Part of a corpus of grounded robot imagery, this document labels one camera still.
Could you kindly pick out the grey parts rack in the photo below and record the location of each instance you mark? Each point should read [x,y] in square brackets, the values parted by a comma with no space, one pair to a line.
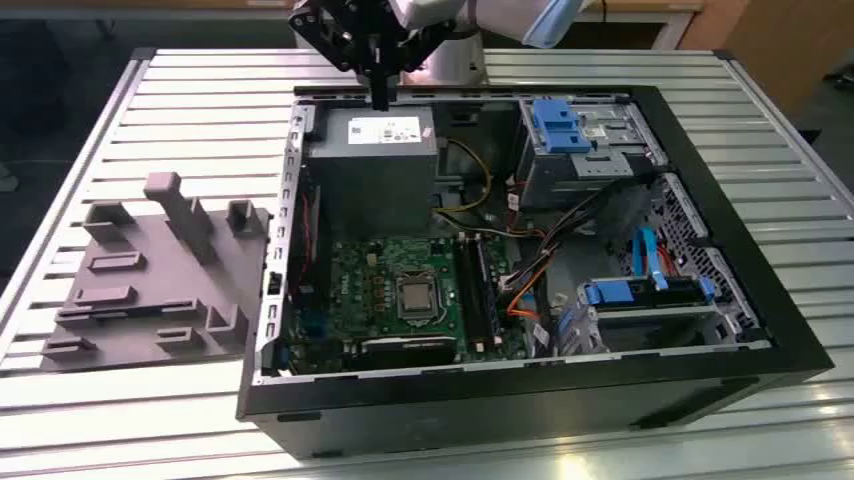
[161,280]

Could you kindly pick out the metal disk bay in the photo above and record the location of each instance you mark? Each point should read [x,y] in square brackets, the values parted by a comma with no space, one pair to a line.
[668,312]

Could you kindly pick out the metal drive cage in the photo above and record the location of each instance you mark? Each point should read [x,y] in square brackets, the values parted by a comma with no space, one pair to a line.
[601,170]

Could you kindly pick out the green motherboard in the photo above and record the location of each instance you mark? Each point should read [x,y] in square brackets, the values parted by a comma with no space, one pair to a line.
[354,260]

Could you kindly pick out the grey power supply unit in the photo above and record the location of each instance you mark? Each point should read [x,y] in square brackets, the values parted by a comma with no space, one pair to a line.
[368,190]

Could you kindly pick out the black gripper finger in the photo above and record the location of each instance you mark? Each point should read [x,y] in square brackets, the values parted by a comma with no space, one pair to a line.
[321,37]
[420,50]

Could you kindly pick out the black RAM slot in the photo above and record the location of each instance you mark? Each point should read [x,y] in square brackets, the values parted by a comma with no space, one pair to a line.
[468,290]

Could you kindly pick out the blue drive bay latch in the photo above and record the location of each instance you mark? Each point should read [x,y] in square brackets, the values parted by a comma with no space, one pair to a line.
[561,125]

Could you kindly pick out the CPU socket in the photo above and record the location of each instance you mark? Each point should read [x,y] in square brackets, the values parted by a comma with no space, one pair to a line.
[416,276]

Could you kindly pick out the RAM stick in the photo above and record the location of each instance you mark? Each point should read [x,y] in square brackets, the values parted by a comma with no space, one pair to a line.
[134,309]

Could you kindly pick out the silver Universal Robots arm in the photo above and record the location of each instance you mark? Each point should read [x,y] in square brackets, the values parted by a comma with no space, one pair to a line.
[454,62]

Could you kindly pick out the wooden cabinet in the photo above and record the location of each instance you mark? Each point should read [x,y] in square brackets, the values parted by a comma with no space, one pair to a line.
[768,40]

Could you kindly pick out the silver CPU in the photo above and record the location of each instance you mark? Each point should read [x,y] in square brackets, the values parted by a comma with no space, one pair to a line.
[417,300]

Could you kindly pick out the black graphics card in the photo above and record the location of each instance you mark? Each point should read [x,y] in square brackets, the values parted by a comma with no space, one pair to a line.
[408,352]

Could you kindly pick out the hard disk in blue carrier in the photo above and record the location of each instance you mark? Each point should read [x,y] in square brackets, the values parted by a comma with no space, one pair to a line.
[614,292]

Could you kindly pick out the grey stand foot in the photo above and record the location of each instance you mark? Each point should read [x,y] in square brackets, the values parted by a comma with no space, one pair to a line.
[9,180]

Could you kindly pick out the blue board connector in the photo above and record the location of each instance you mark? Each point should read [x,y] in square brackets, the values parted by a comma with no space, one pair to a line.
[314,327]

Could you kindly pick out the black open PC case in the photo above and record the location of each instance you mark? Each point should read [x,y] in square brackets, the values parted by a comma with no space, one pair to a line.
[534,410]

